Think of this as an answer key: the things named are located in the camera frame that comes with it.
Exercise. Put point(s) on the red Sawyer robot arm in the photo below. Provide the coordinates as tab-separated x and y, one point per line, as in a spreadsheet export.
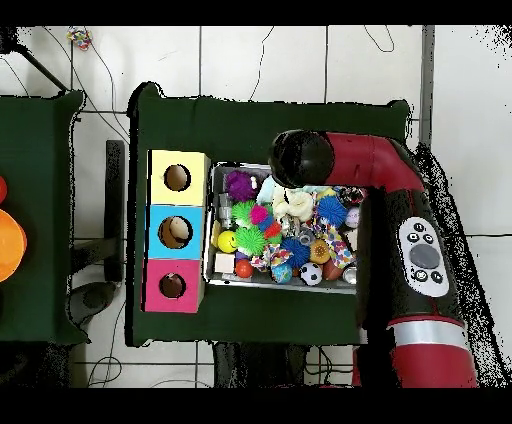
368	160

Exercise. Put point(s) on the metal mesh bin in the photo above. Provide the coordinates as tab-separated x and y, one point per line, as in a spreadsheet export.
260	282

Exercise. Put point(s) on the wooden three-hole box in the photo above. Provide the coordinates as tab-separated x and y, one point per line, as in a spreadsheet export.
176	196

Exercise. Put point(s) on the pink spiky ball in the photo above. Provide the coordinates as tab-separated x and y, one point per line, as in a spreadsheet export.
258	215

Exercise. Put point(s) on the green spiky ball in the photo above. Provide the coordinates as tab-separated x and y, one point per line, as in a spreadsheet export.
250	240

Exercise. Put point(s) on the purple spiky monster toy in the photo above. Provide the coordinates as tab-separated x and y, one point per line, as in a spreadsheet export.
240	186

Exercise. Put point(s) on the cream fleece cloth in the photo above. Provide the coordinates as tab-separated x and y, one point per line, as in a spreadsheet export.
296	206

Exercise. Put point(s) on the yellow smiley ball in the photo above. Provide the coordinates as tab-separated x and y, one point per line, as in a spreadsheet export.
227	242

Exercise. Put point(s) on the orange-red smooth ball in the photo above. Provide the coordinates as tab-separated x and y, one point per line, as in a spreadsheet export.
244	269

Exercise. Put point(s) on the large blue spiky ball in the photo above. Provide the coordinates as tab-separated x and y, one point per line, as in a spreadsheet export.
331	211

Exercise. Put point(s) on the black and white soccer ball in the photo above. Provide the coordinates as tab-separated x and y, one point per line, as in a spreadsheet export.
310	274

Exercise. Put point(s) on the dark green table cloth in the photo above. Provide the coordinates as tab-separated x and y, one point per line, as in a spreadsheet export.
36	160
240	128

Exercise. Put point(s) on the white baseball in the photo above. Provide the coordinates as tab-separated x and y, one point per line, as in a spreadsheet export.
352	218

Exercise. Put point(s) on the black panel stand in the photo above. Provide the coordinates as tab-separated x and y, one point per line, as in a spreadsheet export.
114	200

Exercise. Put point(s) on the large orange round object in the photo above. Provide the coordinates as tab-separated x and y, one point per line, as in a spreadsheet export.
12	244

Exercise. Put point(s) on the small red round object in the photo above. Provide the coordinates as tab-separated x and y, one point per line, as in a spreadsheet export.
2	190

